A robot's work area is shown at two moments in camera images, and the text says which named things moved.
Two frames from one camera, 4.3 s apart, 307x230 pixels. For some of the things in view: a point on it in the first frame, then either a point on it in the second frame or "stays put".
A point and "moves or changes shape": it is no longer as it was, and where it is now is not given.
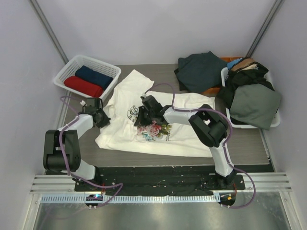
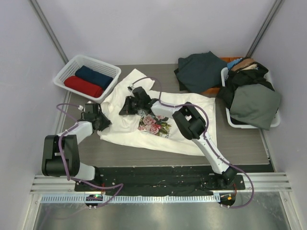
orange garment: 215,92 stays put
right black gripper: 144,116 -> 129,105
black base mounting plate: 160,179 stays put
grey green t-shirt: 256,104 stays put
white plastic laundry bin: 276,123 stays put
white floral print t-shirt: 161,137 moves or changes shape
